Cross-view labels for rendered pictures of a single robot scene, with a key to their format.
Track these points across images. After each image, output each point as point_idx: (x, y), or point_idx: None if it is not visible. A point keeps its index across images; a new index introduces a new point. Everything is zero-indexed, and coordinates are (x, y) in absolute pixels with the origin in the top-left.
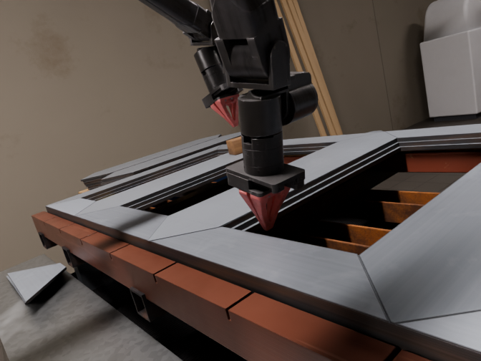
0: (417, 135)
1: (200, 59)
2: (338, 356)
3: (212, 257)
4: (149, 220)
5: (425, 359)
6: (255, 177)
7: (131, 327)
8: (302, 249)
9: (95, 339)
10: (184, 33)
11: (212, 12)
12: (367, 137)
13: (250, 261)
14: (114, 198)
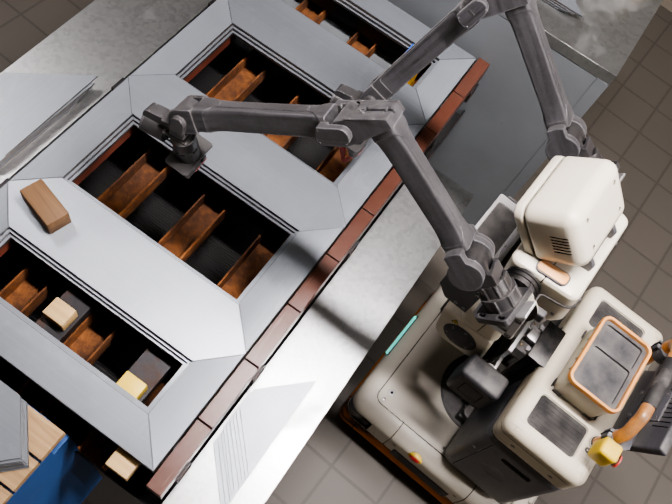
0: (180, 62)
1: (195, 143)
2: (429, 140)
3: (376, 180)
4: (302, 245)
5: (429, 122)
6: (365, 140)
7: (334, 281)
8: (376, 144)
9: (344, 302)
10: (198, 133)
11: (396, 92)
12: (141, 90)
13: (384, 163)
14: (194, 335)
